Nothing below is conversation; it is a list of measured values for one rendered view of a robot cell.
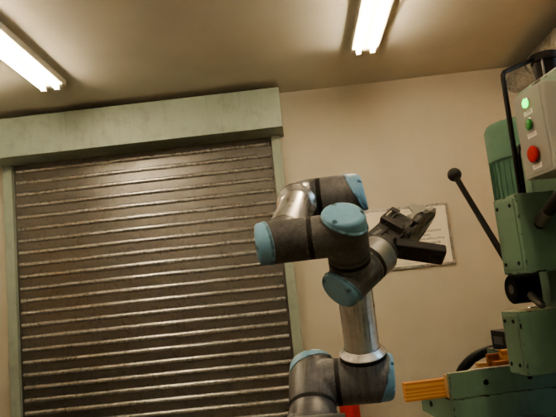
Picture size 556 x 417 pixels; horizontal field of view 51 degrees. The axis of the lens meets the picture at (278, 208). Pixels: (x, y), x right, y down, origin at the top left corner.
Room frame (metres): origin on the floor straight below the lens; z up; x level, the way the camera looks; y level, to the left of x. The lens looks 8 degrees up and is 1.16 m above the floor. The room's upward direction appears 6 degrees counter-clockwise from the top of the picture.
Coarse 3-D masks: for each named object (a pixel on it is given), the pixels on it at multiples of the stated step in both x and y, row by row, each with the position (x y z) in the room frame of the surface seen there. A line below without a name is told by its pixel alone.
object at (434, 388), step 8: (408, 384) 1.31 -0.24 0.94; (416, 384) 1.31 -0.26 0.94; (424, 384) 1.32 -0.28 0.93; (432, 384) 1.32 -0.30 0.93; (440, 384) 1.32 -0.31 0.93; (408, 392) 1.31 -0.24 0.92; (416, 392) 1.31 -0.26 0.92; (424, 392) 1.32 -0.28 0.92; (432, 392) 1.32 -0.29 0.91; (440, 392) 1.32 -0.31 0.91; (408, 400) 1.31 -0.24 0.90; (416, 400) 1.31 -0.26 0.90
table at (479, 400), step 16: (432, 400) 1.41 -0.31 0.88; (448, 400) 1.31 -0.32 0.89; (464, 400) 1.29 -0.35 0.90; (480, 400) 1.29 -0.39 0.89; (496, 400) 1.30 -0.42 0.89; (512, 400) 1.30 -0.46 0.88; (528, 400) 1.31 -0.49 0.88; (544, 400) 1.31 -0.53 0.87; (448, 416) 1.32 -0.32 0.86; (464, 416) 1.29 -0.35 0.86; (480, 416) 1.29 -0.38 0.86; (496, 416) 1.30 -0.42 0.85; (512, 416) 1.30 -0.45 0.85
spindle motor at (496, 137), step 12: (504, 120) 1.31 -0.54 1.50; (492, 132) 1.34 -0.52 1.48; (504, 132) 1.31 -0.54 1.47; (516, 132) 1.29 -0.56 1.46; (492, 144) 1.34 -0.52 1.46; (504, 144) 1.31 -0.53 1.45; (516, 144) 1.29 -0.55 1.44; (492, 156) 1.35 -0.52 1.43; (504, 156) 1.32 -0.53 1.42; (492, 168) 1.37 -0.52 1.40; (504, 168) 1.32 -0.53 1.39; (492, 180) 1.37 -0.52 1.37; (504, 180) 1.33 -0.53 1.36; (504, 192) 1.34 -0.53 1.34; (516, 192) 1.31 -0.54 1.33
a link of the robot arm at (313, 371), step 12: (300, 360) 1.94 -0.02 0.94; (312, 360) 1.93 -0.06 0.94; (324, 360) 1.94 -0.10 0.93; (336, 360) 1.93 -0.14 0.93; (300, 372) 1.91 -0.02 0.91; (312, 372) 1.90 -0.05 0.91; (324, 372) 1.89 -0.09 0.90; (336, 372) 1.88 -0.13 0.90; (300, 384) 1.88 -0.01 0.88; (312, 384) 1.87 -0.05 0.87; (324, 384) 1.88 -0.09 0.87; (336, 384) 1.88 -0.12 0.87; (336, 396) 1.88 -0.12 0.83
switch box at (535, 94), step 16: (544, 80) 0.98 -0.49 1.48; (528, 96) 1.02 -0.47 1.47; (544, 96) 0.98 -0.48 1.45; (544, 112) 0.98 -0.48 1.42; (544, 128) 0.99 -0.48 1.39; (528, 144) 1.04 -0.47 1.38; (544, 144) 0.99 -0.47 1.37; (528, 160) 1.05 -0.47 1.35; (544, 160) 1.00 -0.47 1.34; (528, 176) 1.07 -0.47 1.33; (544, 176) 1.05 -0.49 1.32
